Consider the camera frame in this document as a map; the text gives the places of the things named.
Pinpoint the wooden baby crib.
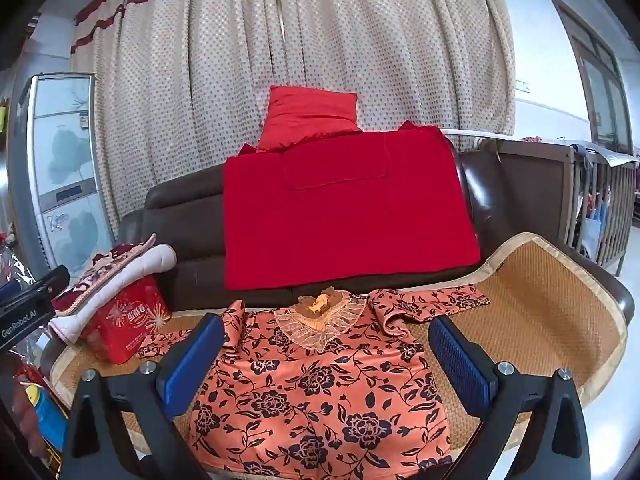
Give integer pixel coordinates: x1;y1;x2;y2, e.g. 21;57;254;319
478;139;639;273

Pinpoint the brown framed window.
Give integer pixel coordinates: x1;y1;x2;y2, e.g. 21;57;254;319
551;0;634;154

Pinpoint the red satin pillow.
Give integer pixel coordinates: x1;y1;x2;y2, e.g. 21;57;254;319
257;86;360;152

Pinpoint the red gift box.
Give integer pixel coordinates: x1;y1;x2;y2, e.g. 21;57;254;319
80;275;171;365

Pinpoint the folded pink white quilt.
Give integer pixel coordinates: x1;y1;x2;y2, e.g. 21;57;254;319
48;234;177;344

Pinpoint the red knitted blanket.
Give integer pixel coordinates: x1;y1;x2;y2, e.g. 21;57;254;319
222;127;480;290

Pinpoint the blue yellow water bottle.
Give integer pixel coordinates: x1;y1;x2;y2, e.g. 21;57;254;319
22;382;67;452

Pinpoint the beige dotted curtain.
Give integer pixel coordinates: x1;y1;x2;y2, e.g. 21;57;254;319
70;0;515;228

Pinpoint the woven bamboo seat mat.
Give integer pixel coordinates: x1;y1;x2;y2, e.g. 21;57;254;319
48;233;628;458

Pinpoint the dark brown leather sofa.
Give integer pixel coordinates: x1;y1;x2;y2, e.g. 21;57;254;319
117;148;634;321

